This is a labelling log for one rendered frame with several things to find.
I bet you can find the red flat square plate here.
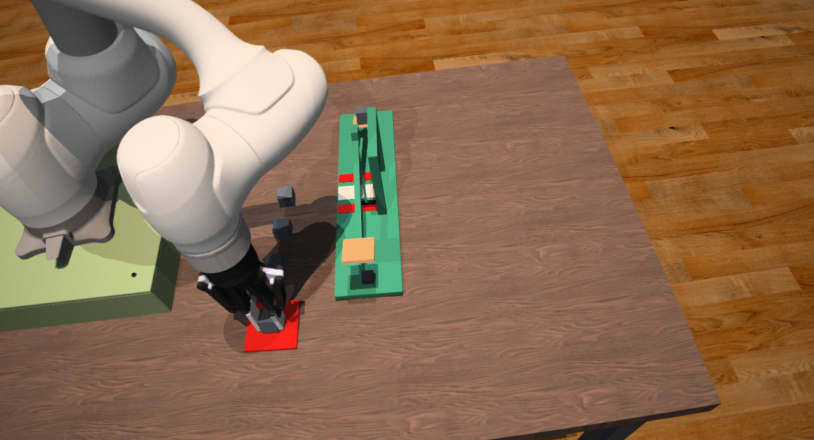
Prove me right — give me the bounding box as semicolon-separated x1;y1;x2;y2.
244;299;300;352

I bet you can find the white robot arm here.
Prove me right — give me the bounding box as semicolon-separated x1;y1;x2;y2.
0;0;328;273

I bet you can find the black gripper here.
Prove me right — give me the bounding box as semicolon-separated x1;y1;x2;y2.
197;244;286;331

